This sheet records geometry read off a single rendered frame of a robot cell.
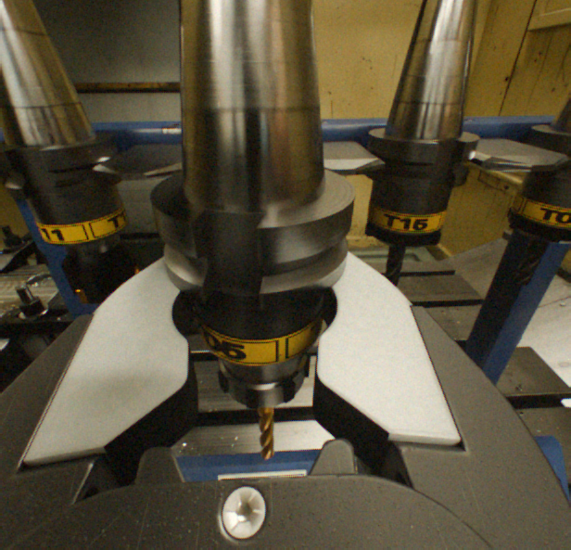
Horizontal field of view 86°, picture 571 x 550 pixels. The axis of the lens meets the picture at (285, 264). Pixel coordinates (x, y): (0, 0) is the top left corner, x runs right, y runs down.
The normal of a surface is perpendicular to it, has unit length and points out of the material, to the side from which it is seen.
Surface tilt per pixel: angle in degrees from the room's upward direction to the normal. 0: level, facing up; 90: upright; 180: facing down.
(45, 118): 82
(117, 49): 90
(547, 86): 89
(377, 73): 90
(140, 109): 90
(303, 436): 0
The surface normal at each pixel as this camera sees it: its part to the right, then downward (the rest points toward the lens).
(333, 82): 0.05, 0.52
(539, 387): -0.01, -0.85
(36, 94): 0.53, 0.31
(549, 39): -1.00, 0.04
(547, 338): -0.41, -0.76
